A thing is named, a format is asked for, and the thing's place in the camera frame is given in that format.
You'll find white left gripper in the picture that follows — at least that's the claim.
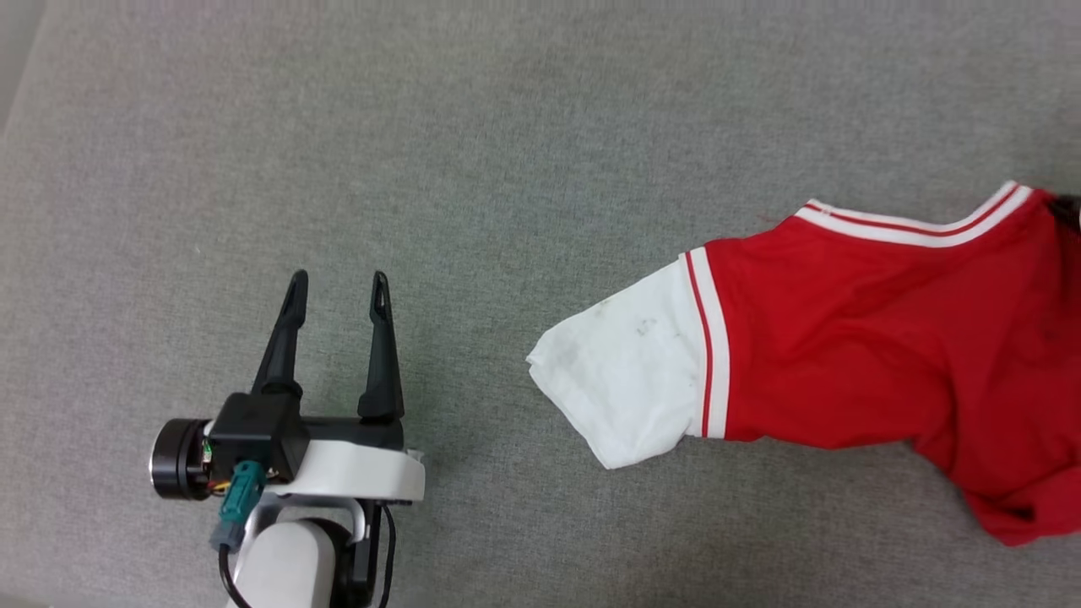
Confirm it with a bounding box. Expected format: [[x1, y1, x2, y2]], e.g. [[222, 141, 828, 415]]
[[150, 269, 426, 508]]

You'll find red and white t-shirt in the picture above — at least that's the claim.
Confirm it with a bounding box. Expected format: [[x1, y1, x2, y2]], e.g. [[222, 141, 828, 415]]
[[525, 180, 1081, 547]]

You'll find teal left camera connector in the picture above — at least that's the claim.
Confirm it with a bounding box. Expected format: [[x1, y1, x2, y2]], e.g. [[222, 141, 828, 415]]
[[211, 460, 268, 550]]

